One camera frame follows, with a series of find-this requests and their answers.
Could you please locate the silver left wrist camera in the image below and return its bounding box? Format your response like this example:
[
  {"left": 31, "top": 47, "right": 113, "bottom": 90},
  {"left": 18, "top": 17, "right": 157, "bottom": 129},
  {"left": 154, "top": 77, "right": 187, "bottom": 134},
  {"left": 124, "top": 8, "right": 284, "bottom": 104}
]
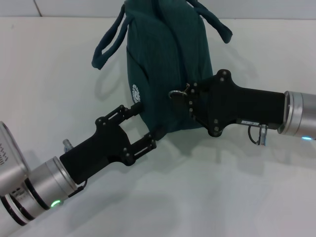
[{"left": 0, "top": 120, "right": 30, "bottom": 193}]

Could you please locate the dark teal fabric bag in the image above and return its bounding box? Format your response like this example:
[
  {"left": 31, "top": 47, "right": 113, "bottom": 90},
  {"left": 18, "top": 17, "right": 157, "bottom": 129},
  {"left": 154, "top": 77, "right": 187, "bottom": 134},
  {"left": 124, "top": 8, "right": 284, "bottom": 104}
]
[{"left": 91, "top": 0, "right": 234, "bottom": 140}]

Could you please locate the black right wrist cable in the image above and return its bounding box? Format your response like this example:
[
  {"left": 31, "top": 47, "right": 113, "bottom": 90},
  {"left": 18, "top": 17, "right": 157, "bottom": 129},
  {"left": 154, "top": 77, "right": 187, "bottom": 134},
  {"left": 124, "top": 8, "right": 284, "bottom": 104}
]
[{"left": 247, "top": 124, "right": 260, "bottom": 146}]

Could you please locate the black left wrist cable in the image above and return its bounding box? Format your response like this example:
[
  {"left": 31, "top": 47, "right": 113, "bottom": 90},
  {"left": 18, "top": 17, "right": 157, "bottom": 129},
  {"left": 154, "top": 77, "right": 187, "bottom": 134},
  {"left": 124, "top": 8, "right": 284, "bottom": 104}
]
[{"left": 68, "top": 179, "right": 88, "bottom": 198}]

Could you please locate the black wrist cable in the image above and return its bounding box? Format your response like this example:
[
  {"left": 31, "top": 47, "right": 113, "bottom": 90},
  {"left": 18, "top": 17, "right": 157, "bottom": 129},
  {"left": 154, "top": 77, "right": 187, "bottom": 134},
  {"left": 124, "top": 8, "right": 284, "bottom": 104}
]
[
  {"left": 68, "top": 179, "right": 88, "bottom": 198},
  {"left": 247, "top": 124, "right": 260, "bottom": 146}
]

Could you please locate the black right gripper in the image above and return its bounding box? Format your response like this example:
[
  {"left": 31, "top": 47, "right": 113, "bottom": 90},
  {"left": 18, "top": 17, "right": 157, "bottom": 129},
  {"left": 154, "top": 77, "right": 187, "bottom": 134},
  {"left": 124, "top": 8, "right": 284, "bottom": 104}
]
[{"left": 172, "top": 70, "right": 287, "bottom": 138}]

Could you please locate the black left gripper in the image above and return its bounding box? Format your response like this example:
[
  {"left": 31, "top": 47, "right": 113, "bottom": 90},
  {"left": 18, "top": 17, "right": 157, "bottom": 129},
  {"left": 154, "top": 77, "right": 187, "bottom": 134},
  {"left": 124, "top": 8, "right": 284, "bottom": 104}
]
[{"left": 59, "top": 102, "right": 165, "bottom": 186}]

